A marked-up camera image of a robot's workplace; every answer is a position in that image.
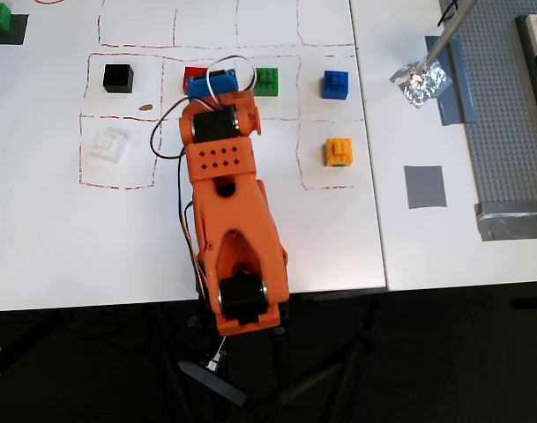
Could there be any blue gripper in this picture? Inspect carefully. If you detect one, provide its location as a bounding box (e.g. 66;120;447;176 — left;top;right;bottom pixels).
186;68;240;99

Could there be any white brick block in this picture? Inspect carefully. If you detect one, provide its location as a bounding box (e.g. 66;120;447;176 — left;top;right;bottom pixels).
90;127;131;165

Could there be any red brick block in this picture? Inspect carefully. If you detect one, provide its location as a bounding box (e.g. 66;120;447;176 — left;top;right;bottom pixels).
183;66;209;94

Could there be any black brick block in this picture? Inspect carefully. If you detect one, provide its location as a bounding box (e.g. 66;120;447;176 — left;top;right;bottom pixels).
102;63;135;94

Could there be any blue brick block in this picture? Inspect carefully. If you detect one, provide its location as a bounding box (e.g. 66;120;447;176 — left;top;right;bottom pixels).
321;70;351;100

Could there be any yellow brick block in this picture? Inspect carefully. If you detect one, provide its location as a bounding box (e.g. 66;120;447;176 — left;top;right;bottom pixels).
324;137;354;169

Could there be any black tape square marker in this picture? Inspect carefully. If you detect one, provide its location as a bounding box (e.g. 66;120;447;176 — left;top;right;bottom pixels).
0;13;30;46

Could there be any grey tape square marker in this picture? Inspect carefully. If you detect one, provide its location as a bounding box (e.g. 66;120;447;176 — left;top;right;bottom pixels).
403;165;449;211

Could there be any aluminium foil sheet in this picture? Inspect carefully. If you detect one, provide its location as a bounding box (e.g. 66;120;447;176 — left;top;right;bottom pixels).
389;59;453;109

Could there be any metal pole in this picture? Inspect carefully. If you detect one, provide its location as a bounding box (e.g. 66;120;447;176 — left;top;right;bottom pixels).
421;0;479;72

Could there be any grey studded baseplate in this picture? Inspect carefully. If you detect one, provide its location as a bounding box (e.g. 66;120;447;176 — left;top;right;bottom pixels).
439;0;537;213

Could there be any black star floor stand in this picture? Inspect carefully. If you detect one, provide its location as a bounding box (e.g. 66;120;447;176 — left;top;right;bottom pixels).
176;303;386;423

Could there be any grey duct tape strip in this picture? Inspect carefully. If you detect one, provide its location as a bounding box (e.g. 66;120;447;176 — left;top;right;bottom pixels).
473;201;537;242
424;34;478;127

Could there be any white cable with connector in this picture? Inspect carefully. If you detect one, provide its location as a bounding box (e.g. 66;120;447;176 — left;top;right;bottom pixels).
203;337;230;374

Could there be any white black orange brick wall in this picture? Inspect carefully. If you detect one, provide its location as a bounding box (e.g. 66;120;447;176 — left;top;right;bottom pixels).
514;14;537;138

